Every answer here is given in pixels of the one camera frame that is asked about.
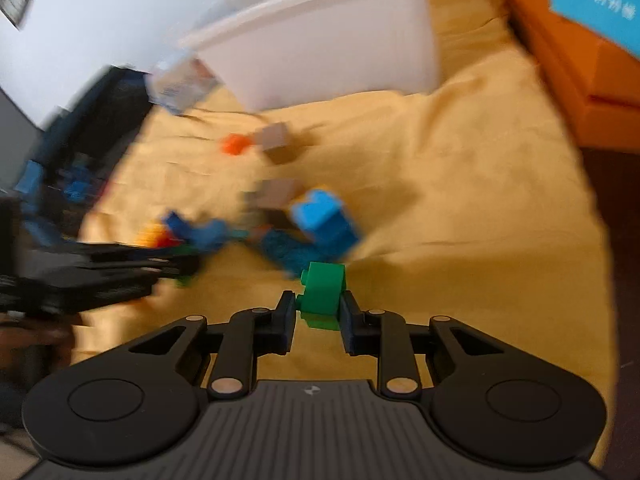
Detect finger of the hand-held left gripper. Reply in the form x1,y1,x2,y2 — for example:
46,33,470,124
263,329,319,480
85,241,202,282

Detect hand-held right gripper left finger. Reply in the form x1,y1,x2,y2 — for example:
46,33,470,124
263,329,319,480
125,290,299,402

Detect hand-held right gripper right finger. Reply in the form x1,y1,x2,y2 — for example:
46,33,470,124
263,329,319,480
340,290,509,402

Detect orange toy block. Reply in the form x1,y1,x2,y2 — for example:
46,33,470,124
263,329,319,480
221,134,251,157

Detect white plastic storage bin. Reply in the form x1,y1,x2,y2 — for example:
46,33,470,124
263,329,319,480
179,0,442,112

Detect yellow studded toy brick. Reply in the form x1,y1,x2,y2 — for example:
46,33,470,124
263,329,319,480
137,225,166,247

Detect dark blue toy block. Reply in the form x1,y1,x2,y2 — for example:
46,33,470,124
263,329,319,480
162,211,193,241

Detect blue sloped toy block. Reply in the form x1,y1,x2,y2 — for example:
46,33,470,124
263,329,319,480
192,217,236,253

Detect teal toy vehicle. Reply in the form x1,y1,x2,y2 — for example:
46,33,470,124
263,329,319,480
252,227,326,281

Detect light blue toy brick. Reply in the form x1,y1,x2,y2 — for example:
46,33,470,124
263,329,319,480
290,189,363,263

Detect brown toy block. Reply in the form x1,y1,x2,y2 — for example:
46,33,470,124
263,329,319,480
254,122,292,153
245,178,298,211

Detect black and blue bag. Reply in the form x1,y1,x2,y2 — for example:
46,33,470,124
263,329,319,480
17,66,153,243

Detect yellow blanket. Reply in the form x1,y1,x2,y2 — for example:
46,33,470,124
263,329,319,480
70,0,616,461

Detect baby wipes pack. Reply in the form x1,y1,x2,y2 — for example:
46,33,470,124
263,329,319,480
147,55,221,117

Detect orange box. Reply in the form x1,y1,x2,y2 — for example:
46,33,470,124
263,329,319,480
499,0,640,152

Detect light blue card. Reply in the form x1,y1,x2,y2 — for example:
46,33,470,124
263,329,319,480
544,0,640,57

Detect dark framed wall panel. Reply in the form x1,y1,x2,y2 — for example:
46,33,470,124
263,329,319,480
0,0,32,30

